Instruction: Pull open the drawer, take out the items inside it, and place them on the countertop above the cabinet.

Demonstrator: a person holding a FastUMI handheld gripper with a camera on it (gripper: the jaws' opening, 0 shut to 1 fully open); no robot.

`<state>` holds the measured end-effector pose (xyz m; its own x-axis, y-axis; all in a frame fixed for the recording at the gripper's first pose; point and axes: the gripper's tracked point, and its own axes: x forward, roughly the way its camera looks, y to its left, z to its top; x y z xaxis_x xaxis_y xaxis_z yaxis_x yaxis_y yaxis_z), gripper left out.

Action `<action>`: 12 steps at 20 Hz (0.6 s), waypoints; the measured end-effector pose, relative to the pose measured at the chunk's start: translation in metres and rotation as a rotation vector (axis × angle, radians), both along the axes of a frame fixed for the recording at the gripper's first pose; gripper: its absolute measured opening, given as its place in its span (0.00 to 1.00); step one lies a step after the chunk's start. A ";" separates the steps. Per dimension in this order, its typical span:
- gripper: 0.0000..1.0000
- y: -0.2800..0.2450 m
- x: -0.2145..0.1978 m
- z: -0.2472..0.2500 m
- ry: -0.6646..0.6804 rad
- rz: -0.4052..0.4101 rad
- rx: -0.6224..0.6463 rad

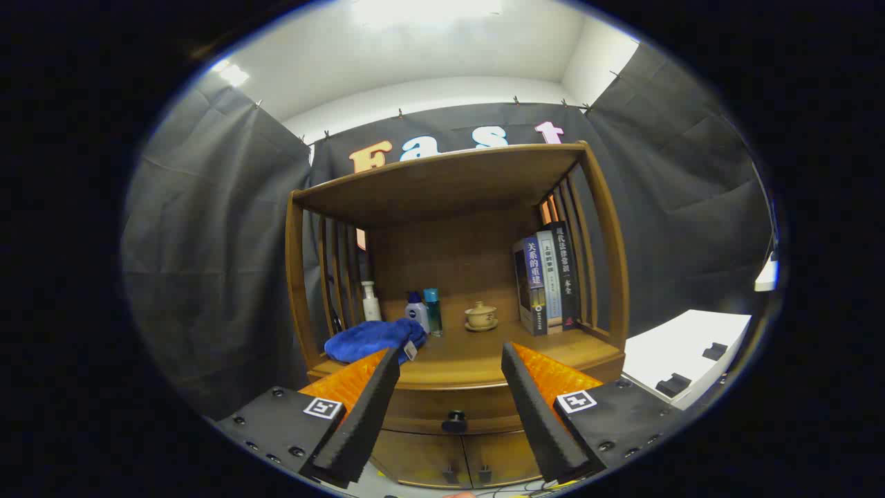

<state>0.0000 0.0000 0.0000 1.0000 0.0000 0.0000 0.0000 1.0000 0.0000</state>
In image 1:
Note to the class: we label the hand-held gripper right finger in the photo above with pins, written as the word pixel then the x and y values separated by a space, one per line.
pixel 536 415

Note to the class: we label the white box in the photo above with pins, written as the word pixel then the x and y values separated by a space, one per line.
pixel 677 339

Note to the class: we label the black clip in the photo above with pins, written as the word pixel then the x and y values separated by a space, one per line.
pixel 715 351
pixel 672 385

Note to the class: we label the book black spine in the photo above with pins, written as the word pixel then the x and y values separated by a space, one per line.
pixel 567 270

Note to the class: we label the wooden drawer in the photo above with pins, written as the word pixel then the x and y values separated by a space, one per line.
pixel 442 401

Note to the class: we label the book blue spine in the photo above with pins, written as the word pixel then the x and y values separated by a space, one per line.
pixel 532 290

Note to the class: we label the blue towel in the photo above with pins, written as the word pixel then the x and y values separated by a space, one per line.
pixel 366 339

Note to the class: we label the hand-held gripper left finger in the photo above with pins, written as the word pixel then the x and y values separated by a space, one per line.
pixel 366 422

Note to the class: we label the beige lidded teacup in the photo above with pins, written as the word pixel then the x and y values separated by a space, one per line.
pixel 480 317

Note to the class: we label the book pale spine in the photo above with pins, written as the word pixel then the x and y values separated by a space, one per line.
pixel 552 283

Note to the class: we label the wooden cabinet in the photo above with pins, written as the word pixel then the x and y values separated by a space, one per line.
pixel 449 249

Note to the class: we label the wooden countertop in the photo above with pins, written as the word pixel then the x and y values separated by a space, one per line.
pixel 470 353

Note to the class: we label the black drawer knob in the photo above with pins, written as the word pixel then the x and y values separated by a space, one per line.
pixel 454 420

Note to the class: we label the white bottle blue cap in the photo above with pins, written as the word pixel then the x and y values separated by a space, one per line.
pixel 417 315

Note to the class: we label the white pump bottle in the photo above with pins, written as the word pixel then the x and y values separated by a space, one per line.
pixel 371 308

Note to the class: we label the teal bottle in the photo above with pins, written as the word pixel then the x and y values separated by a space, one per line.
pixel 433 311

